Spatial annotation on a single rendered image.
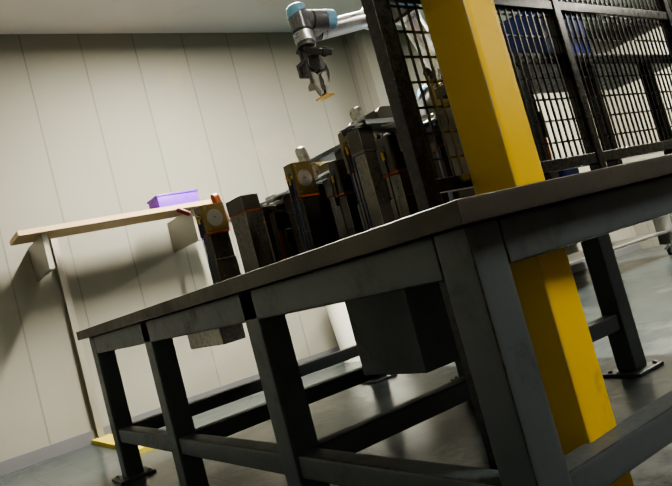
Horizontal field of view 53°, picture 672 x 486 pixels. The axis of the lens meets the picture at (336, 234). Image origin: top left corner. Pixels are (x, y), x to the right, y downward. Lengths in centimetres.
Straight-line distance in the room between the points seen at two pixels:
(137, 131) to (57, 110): 56
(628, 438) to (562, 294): 27
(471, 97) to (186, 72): 439
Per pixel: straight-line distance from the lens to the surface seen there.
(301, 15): 259
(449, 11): 136
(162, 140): 528
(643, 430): 139
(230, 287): 172
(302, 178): 229
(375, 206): 172
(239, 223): 263
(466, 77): 133
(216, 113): 554
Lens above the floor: 63
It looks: 4 degrees up
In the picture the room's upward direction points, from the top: 15 degrees counter-clockwise
